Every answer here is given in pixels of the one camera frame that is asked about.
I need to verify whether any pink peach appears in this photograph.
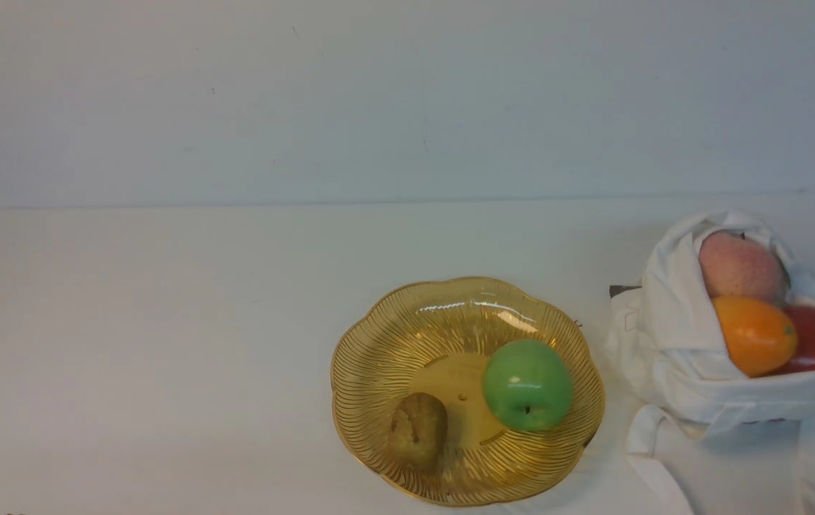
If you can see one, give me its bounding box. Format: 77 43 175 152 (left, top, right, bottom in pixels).
698 231 788 305

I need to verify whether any orange mango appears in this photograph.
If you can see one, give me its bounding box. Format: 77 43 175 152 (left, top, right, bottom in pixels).
712 295 799 378

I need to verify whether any white cloth bag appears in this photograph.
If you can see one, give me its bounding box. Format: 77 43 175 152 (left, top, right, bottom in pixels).
605 210 815 514

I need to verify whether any yellow transparent fruit plate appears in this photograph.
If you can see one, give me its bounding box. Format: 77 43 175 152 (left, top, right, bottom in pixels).
330 277 605 508

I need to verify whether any brown kiwi fruit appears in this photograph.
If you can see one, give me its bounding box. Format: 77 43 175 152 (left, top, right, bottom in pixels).
386 392 449 473

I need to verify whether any green apple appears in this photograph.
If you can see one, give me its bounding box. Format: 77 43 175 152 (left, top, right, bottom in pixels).
482 339 574 431

